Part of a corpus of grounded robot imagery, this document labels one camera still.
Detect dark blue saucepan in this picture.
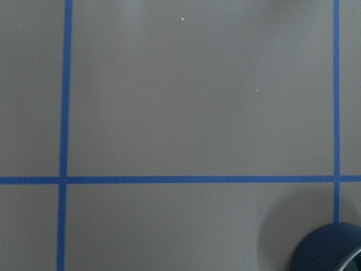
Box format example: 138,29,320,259
290,222,360,271

